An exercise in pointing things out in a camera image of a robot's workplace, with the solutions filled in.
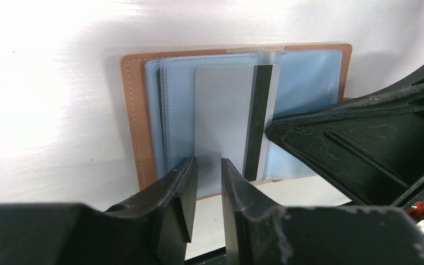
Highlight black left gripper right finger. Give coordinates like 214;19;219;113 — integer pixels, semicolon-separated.
221;158;293;264

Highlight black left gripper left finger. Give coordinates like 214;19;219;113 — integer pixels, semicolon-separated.
87;157;198;264

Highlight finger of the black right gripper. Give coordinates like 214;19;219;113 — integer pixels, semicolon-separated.
266;84;424;206
289;65;424;118

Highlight tan leather card holder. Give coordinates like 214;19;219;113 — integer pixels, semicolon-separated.
120;43;352;189

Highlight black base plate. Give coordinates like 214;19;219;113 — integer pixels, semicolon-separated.
184;247;226;265

